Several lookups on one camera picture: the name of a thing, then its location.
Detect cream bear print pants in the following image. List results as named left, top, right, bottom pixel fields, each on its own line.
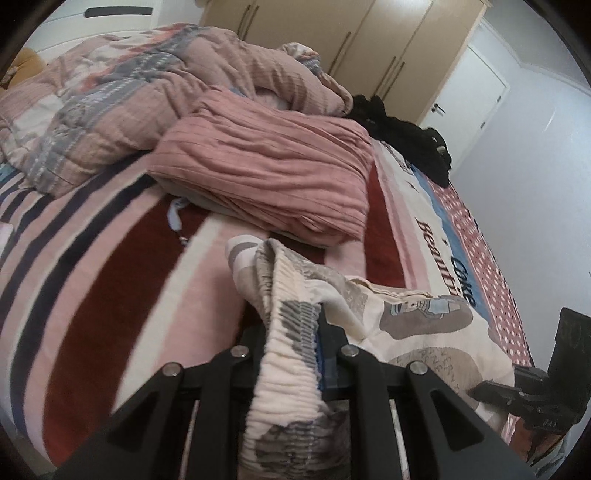
left=225, top=235, right=515, bottom=479

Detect black clothing pile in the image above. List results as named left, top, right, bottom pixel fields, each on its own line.
left=348, top=95, right=452, bottom=188

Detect striped bed blanket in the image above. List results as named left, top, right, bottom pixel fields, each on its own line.
left=1, top=144, right=531, bottom=465

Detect light blue garment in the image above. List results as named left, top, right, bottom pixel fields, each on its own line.
left=166, top=198, right=189, bottom=246

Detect white door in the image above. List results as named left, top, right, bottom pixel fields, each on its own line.
left=420, top=46, right=509, bottom=174

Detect folded pink blanket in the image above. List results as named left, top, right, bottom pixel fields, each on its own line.
left=146, top=87, right=375, bottom=247

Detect pink patchwork quilt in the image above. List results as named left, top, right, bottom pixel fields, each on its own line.
left=1, top=23, right=353, bottom=198

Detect beige wooden wardrobe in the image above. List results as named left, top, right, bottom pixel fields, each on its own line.
left=201, top=0, right=491, bottom=124

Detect orange plush toy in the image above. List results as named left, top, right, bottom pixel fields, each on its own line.
left=1, top=47, right=46, bottom=91

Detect white headboard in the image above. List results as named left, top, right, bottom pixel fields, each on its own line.
left=18, top=0, right=209, bottom=52

